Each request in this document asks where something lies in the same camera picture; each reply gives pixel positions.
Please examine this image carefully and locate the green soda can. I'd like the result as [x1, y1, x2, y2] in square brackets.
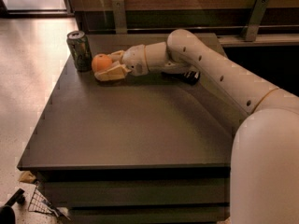
[66, 31, 93, 72]

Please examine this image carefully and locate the yellow paper scrap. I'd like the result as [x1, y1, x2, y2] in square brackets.
[19, 171, 36, 184]

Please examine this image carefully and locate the black snack bar wrapper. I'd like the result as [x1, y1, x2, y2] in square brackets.
[162, 71, 200, 85]

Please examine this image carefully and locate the left metal wall bracket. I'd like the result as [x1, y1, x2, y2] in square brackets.
[112, 0, 127, 35]

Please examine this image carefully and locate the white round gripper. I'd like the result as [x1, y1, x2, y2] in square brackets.
[94, 45, 149, 82]

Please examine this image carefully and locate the wire mesh basket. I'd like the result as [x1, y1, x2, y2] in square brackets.
[28, 187, 70, 219]

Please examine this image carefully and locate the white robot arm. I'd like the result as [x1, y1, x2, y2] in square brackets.
[92, 29, 299, 224]

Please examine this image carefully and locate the right metal wall bracket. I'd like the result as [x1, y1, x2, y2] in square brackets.
[241, 0, 270, 42]

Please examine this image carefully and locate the metal wall bracket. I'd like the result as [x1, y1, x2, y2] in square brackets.
[112, 0, 127, 35]
[241, 0, 270, 42]

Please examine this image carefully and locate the orange fruit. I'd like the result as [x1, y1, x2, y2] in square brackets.
[92, 54, 112, 72]

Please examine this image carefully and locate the grey drawer cabinet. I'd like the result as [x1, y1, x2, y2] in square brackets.
[17, 33, 250, 224]

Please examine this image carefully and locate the black object on floor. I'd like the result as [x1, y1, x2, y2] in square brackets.
[0, 189, 25, 224]

